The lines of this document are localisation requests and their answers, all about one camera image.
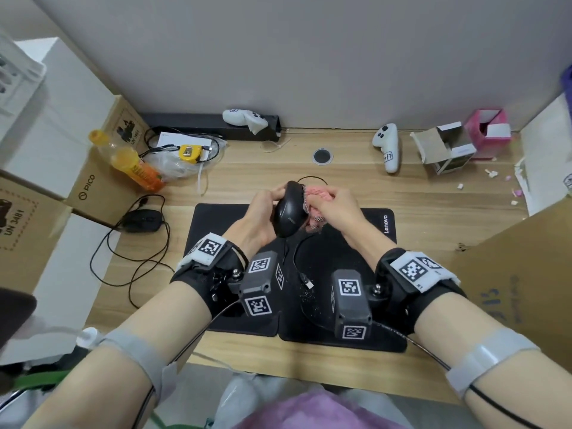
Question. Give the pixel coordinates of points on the person's right hand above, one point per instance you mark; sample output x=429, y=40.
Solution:
x=348, y=218

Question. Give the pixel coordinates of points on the person's left hand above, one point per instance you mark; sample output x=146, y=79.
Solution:
x=259, y=223

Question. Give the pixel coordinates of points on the black mouse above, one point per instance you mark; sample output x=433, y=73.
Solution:
x=143, y=221
x=288, y=214

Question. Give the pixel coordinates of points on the pink cleaning cloth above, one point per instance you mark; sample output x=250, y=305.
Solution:
x=319, y=194

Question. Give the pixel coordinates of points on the black mouse pad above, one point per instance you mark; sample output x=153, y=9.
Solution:
x=210, y=218
x=321, y=254

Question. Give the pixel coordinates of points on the person's right forearm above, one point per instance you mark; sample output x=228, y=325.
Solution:
x=456, y=326

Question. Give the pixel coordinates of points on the person's left forearm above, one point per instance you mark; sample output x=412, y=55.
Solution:
x=147, y=335

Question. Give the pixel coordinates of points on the person's purple shirt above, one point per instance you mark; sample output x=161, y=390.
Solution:
x=313, y=413

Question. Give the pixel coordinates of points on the white controller with label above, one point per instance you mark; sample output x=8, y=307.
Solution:
x=388, y=142

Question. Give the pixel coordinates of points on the yellow tape measure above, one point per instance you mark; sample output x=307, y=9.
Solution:
x=189, y=153

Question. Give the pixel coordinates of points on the clear plastic bag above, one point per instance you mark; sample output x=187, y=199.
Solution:
x=170, y=165

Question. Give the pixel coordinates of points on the small open cardboard box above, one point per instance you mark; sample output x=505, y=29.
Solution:
x=431, y=145

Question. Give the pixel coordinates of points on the white paper sheet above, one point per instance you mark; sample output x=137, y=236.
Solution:
x=170, y=139

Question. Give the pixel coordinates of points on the long black bar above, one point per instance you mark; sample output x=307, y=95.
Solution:
x=187, y=122

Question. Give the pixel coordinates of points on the orange juice bottle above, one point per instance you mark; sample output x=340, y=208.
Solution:
x=134, y=167

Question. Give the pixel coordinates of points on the scattered white crumbs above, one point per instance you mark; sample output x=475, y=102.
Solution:
x=491, y=174

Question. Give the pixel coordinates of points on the pink box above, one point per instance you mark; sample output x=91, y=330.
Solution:
x=480, y=127

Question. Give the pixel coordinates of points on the cardboard box with round logo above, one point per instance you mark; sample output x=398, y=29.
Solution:
x=98, y=196

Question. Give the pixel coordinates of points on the cardboard box with dark writing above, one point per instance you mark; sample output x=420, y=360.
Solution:
x=527, y=272

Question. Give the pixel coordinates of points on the white board panel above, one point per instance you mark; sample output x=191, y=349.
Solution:
x=76, y=281

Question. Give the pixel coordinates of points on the white paper bag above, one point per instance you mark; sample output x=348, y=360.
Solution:
x=545, y=165

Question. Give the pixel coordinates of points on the large cardboard box red-dotted label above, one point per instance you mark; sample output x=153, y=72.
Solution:
x=22, y=245

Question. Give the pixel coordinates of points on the blue rack with holes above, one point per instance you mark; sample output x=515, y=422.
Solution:
x=567, y=84

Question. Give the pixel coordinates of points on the green strip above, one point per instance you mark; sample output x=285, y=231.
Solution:
x=40, y=379

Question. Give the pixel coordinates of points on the white slatted crate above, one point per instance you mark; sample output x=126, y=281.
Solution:
x=13, y=93

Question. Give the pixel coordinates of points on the black wrist camera with markers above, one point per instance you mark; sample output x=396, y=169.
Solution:
x=259, y=290
x=351, y=308

